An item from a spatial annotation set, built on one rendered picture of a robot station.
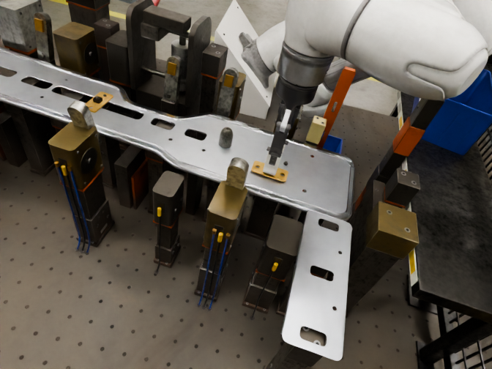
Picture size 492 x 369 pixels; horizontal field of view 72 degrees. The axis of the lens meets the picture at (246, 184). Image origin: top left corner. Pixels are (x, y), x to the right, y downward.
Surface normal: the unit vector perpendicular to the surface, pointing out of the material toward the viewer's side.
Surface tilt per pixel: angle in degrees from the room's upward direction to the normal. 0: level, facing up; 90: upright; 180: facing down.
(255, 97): 90
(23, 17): 90
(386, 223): 0
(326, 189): 0
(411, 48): 72
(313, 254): 0
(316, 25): 96
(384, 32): 67
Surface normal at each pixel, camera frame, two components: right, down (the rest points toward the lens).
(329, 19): -0.59, 0.47
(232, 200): 0.18, -0.68
